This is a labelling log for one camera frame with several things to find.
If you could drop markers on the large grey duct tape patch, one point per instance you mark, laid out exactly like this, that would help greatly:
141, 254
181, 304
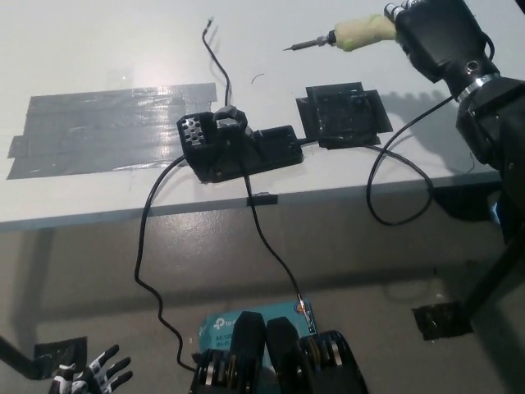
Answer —
102, 127

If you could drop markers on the black soldering iron base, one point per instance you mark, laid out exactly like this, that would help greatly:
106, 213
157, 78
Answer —
246, 149

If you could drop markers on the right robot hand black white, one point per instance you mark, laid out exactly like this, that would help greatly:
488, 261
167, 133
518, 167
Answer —
439, 37

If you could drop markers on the black tape square patch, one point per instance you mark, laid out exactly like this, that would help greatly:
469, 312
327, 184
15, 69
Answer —
340, 117

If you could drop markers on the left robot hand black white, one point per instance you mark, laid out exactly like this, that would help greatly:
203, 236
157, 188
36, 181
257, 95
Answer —
88, 377

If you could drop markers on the teal router box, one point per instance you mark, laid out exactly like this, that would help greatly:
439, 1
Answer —
219, 326

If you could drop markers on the black robot torso blocks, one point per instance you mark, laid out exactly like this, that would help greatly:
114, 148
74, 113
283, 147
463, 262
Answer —
287, 361

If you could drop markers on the small black tape strip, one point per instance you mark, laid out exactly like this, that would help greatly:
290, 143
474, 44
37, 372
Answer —
262, 199

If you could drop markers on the black floor tape patch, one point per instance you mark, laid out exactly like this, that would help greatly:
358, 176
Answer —
441, 322
61, 351

